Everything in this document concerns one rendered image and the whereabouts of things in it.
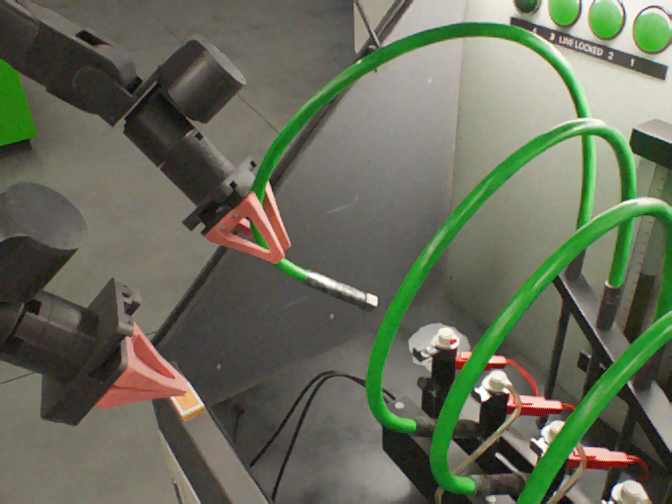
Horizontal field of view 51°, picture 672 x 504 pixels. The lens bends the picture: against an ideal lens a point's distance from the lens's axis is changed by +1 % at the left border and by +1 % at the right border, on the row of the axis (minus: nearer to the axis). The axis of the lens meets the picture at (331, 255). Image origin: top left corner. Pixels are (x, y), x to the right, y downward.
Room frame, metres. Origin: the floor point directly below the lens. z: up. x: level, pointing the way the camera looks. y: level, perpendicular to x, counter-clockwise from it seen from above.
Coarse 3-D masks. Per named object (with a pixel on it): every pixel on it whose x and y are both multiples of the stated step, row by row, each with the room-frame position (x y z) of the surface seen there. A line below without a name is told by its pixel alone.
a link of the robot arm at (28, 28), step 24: (0, 0) 0.65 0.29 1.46; (24, 0) 0.68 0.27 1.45; (0, 24) 0.64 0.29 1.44; (24, 24) 0.64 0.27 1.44; (48, 24) 0.65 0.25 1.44; (72, 24) 0.69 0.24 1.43; (0, 48) 0.64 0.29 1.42; (24, 48) 0.64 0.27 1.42; (48, 48) 0.64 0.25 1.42; (72, 48) 0.64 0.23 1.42; (96, 48) 0.65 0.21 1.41; (120, 48) 0.70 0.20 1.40; (24, 72) 0.63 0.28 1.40; (48, 72) 0.63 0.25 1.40; (72, 72) 0.63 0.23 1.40; (120, 72) 0.64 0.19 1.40; (72, 96) 0.63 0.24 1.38
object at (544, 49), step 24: (456, 24) 0.65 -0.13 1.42; (480, 24) 0.65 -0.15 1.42; (504, 24) 0.65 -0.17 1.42; (384, 48) 0.64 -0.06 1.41; (408, 48) 0.63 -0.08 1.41; (552, 48) 0.66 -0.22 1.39; (360, 72) 0.63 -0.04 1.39; (312, 96) 0.63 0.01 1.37; (576, 96) 0.66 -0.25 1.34; (288, 120) 0.63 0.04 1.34; (264, 168) 0.61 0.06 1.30; (264, 240) 0.61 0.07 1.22; (288, 264) 0.62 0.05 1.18
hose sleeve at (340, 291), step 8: (312, 272) 0.63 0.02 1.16; (312, 280) 0.62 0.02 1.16; (320, 280) 0.62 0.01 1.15; (328, 280) 0.63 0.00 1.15; (320, 288) 0.62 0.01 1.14; (328, 288) 0.62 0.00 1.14; (336, 288) 0.62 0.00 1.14; (344, 288) 0.63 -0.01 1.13; (352, 288) 0.63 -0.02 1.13; (336, 296) 0.62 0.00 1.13; (344, 296) 0.62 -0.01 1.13; (352, 296) 0.62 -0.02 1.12; (360, 296) 0.63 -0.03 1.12; (352, 304) 0.63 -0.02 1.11; (360, 304) 0.63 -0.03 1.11
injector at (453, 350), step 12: (456, 336) 0.58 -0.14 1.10; (444, 348) 0.56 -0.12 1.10; (456, 348) 0.56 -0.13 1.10; (432, 360) 0.57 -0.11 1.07; (444, 360) 0.56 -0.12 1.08; (432, 372) 0.57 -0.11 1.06; (444, 372) 0.56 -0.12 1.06; (420, 384) 0.55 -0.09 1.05; (432, 384) 0.55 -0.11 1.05; (444, 384) 0.56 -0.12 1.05; (444, 396) 0.56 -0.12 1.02
